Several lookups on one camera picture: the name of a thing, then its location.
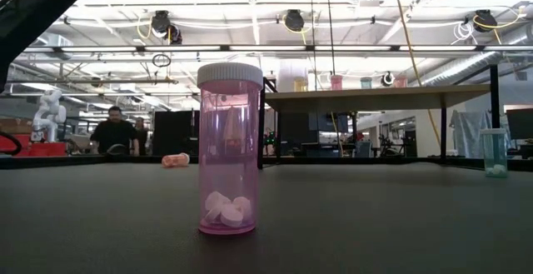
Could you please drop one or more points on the red pill bottle white cap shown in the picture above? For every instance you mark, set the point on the red pill bottle white cap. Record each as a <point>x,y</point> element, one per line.
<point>399,81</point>
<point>175,160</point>

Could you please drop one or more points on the blue pill bottle white cap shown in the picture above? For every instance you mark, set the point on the blue pill bottle white cap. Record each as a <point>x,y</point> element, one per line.
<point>494,153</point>
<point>366,83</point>

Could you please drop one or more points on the ceiling light tube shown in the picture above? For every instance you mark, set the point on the ceiling light tube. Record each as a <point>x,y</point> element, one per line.
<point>354,48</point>
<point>437,48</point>
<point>266,48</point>
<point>100,49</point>
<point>183,48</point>
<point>508,48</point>

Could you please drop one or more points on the silver ventilation duct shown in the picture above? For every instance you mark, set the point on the silver ventilation duct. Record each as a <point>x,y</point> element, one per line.
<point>479,63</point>
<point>58,43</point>

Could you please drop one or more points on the white robot figure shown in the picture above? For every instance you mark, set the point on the white robot figure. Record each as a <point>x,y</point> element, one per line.
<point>50,116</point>

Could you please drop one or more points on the person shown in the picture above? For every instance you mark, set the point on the person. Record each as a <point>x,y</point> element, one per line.
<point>142,134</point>
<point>114,134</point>

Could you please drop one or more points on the blue chair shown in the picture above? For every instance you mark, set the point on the blue chair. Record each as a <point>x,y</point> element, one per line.
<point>363,150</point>

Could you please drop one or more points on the wooden shelf black metal frame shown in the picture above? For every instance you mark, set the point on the wooden shelf black metal frame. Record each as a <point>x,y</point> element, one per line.
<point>375,98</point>

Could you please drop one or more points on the patterned cloth cover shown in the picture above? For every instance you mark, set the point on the patterned cloth cover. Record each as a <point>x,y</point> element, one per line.
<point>470,134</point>

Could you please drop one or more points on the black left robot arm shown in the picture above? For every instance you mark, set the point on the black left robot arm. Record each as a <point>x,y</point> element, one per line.
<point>37,7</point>

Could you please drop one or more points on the pink pill bottle white cap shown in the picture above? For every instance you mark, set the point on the pink pill bottle white cap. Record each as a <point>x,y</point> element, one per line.
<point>336,82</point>
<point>229,149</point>

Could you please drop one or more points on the black aluminium rig frame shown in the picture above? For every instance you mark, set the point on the black aluminium rig frame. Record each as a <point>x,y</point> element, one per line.
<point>62,162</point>

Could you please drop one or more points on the black monitor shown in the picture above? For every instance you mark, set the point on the black monitor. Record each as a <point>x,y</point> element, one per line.
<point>520,124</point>

